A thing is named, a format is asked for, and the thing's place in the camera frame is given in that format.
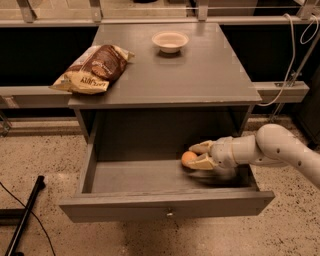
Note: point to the metal railing frame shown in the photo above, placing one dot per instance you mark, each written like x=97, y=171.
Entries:
x=17, y=13

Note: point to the grey cabinet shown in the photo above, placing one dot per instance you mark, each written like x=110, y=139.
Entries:
x=206, y=72

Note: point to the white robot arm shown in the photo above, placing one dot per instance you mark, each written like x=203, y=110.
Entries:
x=272, y=145

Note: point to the white bowl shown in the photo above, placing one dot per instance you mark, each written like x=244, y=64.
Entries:
x=170, y=41

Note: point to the open grey top drawer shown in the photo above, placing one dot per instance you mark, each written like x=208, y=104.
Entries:
x=147, y=190

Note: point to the brown chip bag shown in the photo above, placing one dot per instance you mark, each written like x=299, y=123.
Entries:
x=93, y=72

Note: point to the orange fruit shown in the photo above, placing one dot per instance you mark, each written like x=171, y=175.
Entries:
x=187, y=157

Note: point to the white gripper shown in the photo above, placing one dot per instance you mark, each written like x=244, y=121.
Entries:
x=222, y=153

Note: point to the black metal stand leg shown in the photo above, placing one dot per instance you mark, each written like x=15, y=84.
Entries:
x=19, y=217

